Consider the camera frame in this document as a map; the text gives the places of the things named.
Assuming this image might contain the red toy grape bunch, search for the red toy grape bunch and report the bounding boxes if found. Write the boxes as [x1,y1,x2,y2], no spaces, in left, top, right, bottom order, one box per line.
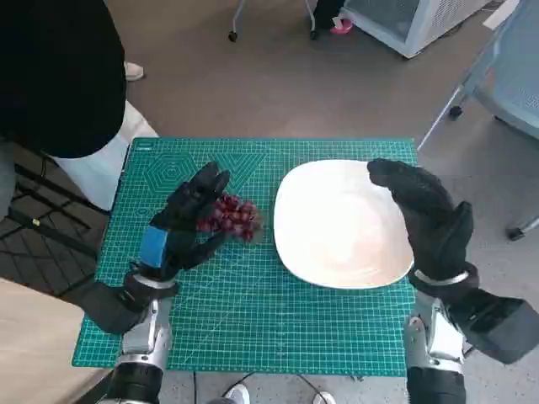
[195,194,262,242]

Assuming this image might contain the grey mesh chair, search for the grey mesh chair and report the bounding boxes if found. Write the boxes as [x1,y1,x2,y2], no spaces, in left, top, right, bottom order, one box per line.
[416,0,539,242]

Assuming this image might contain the black metal rack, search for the black metal rack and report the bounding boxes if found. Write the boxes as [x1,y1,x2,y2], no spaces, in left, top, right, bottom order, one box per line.
[0,142,110,295]

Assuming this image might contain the green cutting mat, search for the green cutting mat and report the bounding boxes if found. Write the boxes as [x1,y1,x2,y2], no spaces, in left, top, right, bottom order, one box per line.
[71,136,420,374]

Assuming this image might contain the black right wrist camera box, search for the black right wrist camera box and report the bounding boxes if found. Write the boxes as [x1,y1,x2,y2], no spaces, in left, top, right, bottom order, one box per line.
[450,288,539,365]

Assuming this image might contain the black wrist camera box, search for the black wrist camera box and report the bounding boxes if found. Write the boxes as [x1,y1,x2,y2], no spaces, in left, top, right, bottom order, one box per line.
[450,288,539,365]
[79,279,147,336]

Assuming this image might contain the person's white shoe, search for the person's white shoe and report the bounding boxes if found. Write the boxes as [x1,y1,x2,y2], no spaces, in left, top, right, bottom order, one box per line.
[124,61,147,82]

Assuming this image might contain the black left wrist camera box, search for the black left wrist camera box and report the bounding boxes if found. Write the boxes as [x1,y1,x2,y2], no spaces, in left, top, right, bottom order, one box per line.
[79,279,147,336]

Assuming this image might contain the white cabinet with glass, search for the white cabinet with glass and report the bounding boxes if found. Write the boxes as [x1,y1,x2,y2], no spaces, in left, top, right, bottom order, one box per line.
[339,0,494,60]

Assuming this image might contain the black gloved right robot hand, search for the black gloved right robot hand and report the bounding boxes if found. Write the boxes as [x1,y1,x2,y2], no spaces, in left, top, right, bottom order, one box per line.
[366,158,475,279]

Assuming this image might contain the beige cardboard piece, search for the beige cardboard piece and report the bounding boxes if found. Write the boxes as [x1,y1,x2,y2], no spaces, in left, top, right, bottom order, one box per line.
[483,0,521,30]

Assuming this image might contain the white plate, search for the white plate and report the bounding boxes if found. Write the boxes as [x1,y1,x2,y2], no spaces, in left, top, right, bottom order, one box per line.
[273,159,416,290]

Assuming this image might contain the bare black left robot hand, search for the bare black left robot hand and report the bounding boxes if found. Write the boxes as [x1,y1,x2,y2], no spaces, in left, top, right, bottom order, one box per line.
[129,161,232,282]

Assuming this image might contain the grey chair legs with casters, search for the grey chair legs with casters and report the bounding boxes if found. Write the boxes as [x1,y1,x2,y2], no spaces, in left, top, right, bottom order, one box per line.
[227,0,321,43]

